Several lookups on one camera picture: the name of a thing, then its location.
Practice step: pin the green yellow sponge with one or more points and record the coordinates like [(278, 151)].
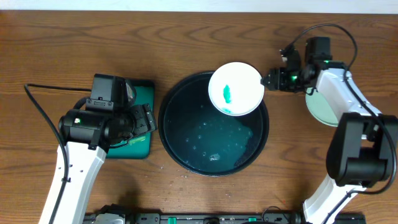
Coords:
[(137, 139)]

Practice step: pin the light green plate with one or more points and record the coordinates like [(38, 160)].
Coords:
[(319, 108)]

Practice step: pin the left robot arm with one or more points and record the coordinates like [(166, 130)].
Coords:
[(117, 115)]

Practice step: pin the white plate green stain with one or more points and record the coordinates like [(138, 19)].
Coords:
[(235, 89)]

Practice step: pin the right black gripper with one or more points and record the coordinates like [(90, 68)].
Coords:
[(278, 79)]

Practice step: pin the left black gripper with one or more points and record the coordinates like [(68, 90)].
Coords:
[(140, 119)]

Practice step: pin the black round tray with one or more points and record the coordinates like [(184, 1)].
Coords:
[(204, 140)]

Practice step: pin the black rectangular tray green water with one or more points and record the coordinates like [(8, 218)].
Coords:
[(140, 150)]

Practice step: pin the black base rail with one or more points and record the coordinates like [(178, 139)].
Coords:
[(155, 218)]

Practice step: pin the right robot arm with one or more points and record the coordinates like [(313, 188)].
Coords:
[(363, 149)]

